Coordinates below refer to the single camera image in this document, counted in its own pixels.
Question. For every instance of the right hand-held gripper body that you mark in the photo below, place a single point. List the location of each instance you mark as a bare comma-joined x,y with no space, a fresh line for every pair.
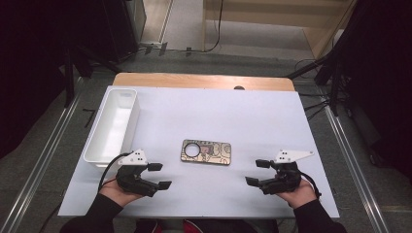
285,178

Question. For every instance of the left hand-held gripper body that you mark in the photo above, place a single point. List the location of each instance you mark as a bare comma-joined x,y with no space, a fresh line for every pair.
132,179

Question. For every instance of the patterned gold phone case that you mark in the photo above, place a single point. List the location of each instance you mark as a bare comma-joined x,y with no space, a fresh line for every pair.
213,155

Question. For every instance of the white plastic bin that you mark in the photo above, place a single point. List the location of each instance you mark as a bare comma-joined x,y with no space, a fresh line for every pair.
111,129

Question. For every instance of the person's left hand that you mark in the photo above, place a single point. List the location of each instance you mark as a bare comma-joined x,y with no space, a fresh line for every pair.
115,194

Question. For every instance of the person's right hand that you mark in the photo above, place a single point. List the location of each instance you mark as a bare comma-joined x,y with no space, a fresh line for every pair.
299,197

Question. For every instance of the person's red clothing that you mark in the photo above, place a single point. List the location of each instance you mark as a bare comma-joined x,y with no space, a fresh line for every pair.
191,227

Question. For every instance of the white table mat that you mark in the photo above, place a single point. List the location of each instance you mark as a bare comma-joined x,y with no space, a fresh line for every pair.
207,116

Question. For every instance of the dark round table grommet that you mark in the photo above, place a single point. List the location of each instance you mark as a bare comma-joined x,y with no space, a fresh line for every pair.
239,87

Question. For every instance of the wooden table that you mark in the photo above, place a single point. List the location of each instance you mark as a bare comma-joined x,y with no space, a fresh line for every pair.
194,80

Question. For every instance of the black metal stand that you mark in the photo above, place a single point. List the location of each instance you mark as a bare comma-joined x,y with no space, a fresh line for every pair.
68,81
333,77

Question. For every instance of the small metal floor brackets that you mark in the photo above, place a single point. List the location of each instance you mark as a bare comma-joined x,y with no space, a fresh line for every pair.
155,48

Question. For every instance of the dark curtain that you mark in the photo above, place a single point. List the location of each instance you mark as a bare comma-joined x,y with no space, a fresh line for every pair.
26,64
382,81

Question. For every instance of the black cabinet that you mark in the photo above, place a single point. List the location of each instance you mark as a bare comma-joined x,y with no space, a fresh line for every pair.
110,29

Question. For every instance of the grey cabinet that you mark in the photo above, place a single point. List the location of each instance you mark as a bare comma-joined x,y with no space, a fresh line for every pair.
139,16

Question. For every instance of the metal floor rail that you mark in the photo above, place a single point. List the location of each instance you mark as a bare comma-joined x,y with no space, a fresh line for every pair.
353,161
39,161

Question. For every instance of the light wooden shelf frame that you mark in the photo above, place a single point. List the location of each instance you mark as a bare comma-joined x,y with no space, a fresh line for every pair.
259,19

